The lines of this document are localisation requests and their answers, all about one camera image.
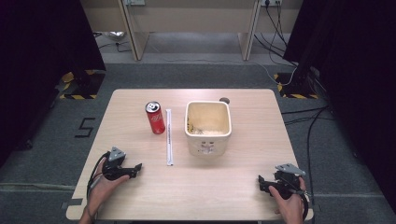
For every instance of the white paper-wrapped straw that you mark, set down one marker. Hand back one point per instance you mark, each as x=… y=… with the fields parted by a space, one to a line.
x=169 y=137

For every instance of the red soda can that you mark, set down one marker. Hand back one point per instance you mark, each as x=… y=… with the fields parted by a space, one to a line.
x=156 y=120

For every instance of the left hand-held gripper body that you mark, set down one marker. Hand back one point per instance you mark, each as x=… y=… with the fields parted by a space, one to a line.
x=113 y=165

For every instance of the person's left hand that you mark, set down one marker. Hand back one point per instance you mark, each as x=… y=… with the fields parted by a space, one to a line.
x=102 y=189

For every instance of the black curtain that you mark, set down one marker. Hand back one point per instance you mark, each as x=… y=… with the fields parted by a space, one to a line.
x=358 y=77
x=40 y=71

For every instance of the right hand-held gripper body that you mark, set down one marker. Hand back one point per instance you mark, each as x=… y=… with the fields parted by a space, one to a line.
x=288 y=182

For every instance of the hazard-striped stand base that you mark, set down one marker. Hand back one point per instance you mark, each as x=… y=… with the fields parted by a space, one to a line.
x=295 y=90
x=81 y=84

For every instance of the white wall socket strip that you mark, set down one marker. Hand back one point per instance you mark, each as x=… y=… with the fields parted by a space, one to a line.
x=134 y=2

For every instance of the white wall socket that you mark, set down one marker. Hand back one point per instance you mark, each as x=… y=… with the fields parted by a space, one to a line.
x=271 y=2

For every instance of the person's right hand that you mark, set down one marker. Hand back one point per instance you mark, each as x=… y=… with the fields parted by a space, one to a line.
x=291 y=208

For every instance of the dark round table grommet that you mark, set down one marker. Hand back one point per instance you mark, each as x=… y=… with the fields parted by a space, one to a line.
x=224 y=100

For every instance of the cream square bin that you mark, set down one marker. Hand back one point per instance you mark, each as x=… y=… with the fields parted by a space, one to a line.
x=207 y=145

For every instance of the silver foil bag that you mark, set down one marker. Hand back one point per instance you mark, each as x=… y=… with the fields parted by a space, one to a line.
x=114 y=35

